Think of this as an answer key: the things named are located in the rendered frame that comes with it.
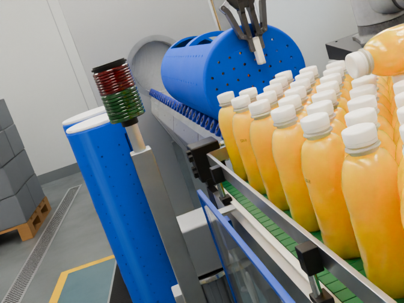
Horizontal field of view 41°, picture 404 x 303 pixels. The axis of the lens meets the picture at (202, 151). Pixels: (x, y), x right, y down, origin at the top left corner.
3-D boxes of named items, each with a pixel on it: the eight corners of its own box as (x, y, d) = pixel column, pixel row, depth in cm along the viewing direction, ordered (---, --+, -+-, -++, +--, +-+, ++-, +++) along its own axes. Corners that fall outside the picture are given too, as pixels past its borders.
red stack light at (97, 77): (134, 83, 95) (127, 62, 94) (137, 85, 89) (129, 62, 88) (100, 95, 94) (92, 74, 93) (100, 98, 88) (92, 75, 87)
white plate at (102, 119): (79, 131, 203) (80, 134, 203) (140, 106, 216) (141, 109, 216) (57, 131, 226) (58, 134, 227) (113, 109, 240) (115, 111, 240)
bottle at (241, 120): (261, 182, 120) (235, 103, 115) (288, 179, 115) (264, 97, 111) (246, 195, 114) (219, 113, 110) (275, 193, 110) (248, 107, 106)
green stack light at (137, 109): (143, 110, 96) (134, 83, 95) (147, 113, 90) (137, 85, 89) (110, 122, 95) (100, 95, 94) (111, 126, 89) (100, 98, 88)
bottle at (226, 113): (265, 166, 130) (243, 94, 125) (264, 176, 123) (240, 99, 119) (237, 174, 131) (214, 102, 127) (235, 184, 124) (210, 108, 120)
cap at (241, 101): (238, 105, 113) (236, 97, 113) (254, 102, 111) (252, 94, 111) (229, 110, 110) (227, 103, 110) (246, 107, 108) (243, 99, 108)
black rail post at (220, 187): (229, 197, 118) (217, 163, 116) (232, 201, 115) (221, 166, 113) (219, 201, 117) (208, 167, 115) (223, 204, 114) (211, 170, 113)
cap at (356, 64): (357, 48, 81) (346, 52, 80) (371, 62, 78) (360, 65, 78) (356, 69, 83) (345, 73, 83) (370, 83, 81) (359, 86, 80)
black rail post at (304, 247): (325, 293, 69) (309, 238, 67) (335, 303, 66) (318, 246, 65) (310, 300, 69) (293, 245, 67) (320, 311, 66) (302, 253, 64)
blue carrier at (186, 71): (237, 89, 230) (212, 26, 223) (321, 106, 145) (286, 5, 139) (176, 115, 226) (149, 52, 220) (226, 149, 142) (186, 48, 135)
